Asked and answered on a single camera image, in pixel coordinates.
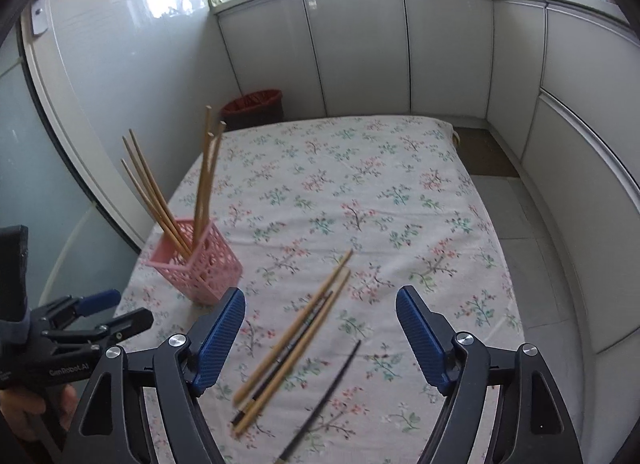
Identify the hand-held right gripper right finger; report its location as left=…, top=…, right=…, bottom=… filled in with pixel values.
left=396, top=285, right=583, bottom=464

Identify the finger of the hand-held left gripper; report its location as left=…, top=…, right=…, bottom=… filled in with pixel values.
left=40, top=308, right=154, bottom=346
left=42, top=289, right=122, bottom=331

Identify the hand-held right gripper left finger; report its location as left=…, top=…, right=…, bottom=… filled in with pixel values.
left=62, top=287, right=247, bottom=464

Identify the tan bamboo chopstick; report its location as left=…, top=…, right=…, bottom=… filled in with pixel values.
left=233, top=250, right=354, bottom=404
left=231, top=270, right=351, bottom=436

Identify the pink perforated plastic holder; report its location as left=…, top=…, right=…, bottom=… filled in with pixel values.
left=140, top=218, right=244, bottom=306

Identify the dark brown chopstick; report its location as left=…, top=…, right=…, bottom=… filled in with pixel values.
left=277, top=340, right=362, bottom=463
left=231, top=290, right=335, bottom=421

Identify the bunch of wooden chopsticks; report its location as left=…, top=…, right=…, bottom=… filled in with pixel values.
left=121, top=105, right=227, bottom=261

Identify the person's left hand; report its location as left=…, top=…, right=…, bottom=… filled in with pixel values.
left=0, top=384, right=78, bottom=445

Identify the frosted glass door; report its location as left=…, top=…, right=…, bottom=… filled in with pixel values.
left=0, top=9, right=141, bottom=325

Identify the floral tablecloth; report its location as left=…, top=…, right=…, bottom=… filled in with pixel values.
left=114, top=115, right=523, bottom=464

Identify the brown floor mat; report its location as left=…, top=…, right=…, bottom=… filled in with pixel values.
left=452, top=127, right=521, bottom=177

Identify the red trash bin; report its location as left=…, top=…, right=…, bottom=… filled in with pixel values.
left=221, top=89, right=284, bottom=131

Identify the metal door handle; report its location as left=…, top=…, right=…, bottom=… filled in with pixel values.
left=30, top=0, right=51, bottom=35

